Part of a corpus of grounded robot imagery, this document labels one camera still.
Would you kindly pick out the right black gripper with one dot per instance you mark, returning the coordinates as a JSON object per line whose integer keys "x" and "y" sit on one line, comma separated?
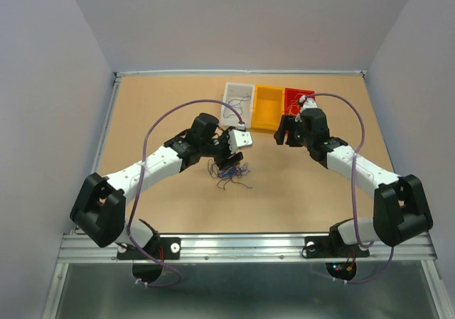
{"x": 286, "y": 123}

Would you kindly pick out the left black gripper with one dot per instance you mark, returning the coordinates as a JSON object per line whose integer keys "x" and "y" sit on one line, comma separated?
{"x": 233, "y": 160}

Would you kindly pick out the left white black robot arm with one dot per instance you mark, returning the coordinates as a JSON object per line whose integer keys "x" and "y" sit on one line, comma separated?
{"x": 100, "y": 207}

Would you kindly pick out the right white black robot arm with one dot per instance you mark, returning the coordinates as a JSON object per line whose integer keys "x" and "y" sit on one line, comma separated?
{"x": 400, "y": 207}

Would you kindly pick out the yellow plastic bin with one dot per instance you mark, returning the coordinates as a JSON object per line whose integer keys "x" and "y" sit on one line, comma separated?
{"x": 268, "y": 107}

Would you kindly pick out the red plastic bin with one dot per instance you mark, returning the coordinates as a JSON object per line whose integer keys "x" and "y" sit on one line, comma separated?
{"x": 291, "y": 98}

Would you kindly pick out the white plastic bin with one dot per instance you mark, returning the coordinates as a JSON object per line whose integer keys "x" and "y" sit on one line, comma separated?
{"x": 240, "y": 97}

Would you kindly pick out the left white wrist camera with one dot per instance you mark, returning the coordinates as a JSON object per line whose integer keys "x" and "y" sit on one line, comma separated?
{"x": 239, "y": 140}

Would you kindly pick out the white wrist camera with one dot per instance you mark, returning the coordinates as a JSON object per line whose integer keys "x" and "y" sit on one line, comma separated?
{"x": 306, "y": 102}
{"x": 239, "y": 140}

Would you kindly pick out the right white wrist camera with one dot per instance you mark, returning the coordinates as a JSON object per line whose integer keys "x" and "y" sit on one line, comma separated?
{"x": 306, "y": 102}

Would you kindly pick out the aluminium front rail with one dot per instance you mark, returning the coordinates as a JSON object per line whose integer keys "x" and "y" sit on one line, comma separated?
{"x": 236, "y": 248}

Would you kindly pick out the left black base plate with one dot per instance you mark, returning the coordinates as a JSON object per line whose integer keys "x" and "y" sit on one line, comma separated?
{"x": 162, "y": 248}

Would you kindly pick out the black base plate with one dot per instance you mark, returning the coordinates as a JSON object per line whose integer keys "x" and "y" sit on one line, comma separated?
{"x": 162, "y": 248}
{"x": 326, "y": 246}

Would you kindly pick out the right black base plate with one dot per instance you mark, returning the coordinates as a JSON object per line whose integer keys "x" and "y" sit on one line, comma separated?
{"x": 326, "y": 246}

